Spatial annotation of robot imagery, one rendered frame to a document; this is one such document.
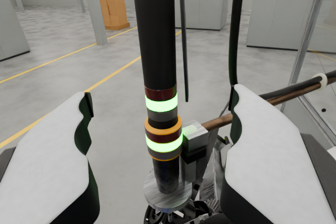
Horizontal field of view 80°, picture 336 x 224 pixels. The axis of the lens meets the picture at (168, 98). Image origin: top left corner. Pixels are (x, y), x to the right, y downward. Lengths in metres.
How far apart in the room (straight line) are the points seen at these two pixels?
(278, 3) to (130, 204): 5.04
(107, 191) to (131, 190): 0.22
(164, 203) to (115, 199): 1.82
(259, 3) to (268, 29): 0.64
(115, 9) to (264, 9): 5.16
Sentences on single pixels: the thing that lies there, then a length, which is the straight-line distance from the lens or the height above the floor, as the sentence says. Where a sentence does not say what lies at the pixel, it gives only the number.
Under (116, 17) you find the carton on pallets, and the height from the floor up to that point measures 0.45.
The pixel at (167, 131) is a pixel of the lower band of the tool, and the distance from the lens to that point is 0.22.
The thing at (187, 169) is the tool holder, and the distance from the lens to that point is 0.29.
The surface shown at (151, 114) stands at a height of 1.60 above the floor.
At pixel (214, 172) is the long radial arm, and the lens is 0.75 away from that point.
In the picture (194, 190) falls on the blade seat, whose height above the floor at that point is 1.21.
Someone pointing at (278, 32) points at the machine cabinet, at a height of 0.42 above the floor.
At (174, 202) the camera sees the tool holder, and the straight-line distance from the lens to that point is 0.30.
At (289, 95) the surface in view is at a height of 1.55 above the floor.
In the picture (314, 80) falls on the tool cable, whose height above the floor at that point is 1.56.
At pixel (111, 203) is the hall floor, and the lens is 2.10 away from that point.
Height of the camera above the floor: 1.72
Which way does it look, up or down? 31 degrees down
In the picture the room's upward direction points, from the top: 3 degrees counter-clockwise
